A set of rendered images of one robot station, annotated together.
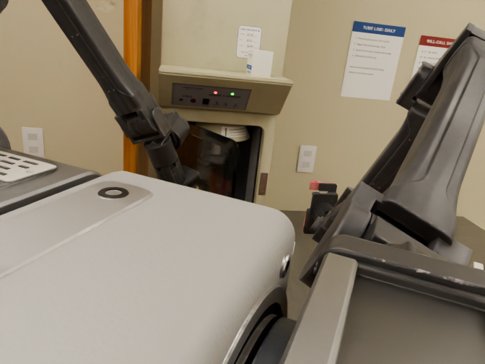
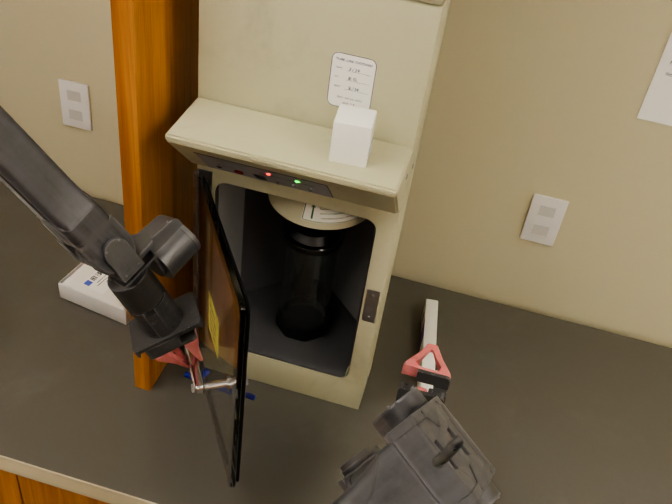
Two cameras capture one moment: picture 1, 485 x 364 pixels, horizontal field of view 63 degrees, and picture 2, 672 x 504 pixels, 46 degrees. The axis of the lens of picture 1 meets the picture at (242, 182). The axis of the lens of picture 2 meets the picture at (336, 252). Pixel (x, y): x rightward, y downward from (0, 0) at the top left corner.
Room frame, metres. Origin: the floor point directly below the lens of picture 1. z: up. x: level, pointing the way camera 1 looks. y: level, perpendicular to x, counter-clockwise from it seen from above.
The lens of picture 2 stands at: (0.17, -0.32, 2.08)
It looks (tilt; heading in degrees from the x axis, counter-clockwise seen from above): 39 degrees down; 20
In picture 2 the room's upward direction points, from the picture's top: 9 degrees clockwise
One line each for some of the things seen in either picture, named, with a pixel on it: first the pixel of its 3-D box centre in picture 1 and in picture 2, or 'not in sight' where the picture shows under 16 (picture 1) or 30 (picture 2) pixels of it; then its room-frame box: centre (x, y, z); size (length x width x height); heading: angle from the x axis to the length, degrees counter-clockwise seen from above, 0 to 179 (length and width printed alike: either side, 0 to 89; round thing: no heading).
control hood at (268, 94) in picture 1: (224, 92); (288, 171); (1.01, 0.07, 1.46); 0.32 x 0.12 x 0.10; 101
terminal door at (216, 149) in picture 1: (190, 204); (216, 334); (0.91, 0.12, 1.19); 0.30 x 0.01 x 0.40; 43
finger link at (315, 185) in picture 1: (317, 191); (426, 373); (0.96, -0.20, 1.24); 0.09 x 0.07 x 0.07; 10
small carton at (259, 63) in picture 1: (259, 63); (352, 135); (1.02, -0.01, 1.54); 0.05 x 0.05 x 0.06; 16
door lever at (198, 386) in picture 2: not in sight; (205, 367); (0.84, 0.09, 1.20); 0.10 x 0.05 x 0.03; 43
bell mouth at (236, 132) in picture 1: (221, 125); (323, 183); (1.17, 0.08, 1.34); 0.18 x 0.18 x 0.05
